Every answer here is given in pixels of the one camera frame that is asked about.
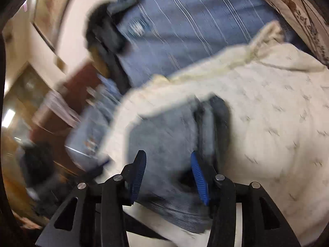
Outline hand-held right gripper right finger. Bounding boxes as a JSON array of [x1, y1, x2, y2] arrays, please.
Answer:
[[191, 151, 301, 247]]

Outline grey denim pants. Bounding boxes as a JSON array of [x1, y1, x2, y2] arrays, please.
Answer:
[[127, 94, 232, 234]]

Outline blue plaid quilt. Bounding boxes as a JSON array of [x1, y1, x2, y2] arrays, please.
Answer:
[[113, 0, 291, 93]]

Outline striped floral pillow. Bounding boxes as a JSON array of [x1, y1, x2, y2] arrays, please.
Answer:
[[244, 0, 329, 65]]

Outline black jacket with fur collar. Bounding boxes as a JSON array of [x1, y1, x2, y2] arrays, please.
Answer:
[[86, 1, 134, 93]]

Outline pink cloth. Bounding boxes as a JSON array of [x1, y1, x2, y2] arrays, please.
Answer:
[[33, 90, 80, 126]]

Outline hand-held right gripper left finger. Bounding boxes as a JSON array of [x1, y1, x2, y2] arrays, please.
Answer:
[[35, 150, 147, 247]]

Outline wooden cabinet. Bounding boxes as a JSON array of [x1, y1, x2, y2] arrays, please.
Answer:
[[2, 64, 52, 160]]

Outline brown headboard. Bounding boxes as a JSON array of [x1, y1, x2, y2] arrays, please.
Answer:
[[29, 62, 103, 144]]

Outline dark cloth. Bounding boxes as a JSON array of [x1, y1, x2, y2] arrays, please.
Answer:
[[21, 144, 67, 211]]

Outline white leaf-print blanket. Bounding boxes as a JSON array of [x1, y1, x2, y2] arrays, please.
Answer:
[[100, 22, 329, 247]]

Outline blue star-print duvet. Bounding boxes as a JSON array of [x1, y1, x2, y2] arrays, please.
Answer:
[[64, 78, 124, 160]]

